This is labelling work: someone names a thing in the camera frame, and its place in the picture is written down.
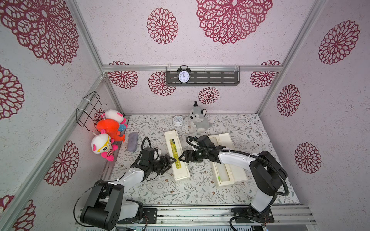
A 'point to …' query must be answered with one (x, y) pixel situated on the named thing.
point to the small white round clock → (178, 121)
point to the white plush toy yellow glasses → (101, 144)
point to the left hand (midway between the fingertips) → (173, 163)
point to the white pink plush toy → (117, 116)
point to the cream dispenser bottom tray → (224, 174)
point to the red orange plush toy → (110, 126)
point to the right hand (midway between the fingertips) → (182, 157)
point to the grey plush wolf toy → (199, 123)
